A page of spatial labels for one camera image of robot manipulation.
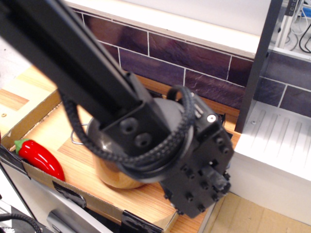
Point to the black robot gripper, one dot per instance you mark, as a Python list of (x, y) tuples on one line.
[(195, 176)]

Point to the stainless steel pot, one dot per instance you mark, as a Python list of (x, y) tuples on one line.
[(108, 171)]

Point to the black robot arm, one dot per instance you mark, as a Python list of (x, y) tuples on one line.
[(178, 141)]

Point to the cardboard fence with black tape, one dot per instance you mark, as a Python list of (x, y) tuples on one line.
[(45, 121)]

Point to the white sink drainboard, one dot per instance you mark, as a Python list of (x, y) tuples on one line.
[(271, 165)]

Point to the wooden shelf with dark posts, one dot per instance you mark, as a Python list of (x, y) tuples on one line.
[(221, 64)]

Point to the red toy chili pepper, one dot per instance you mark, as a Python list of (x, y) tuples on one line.
[(39, 157)]

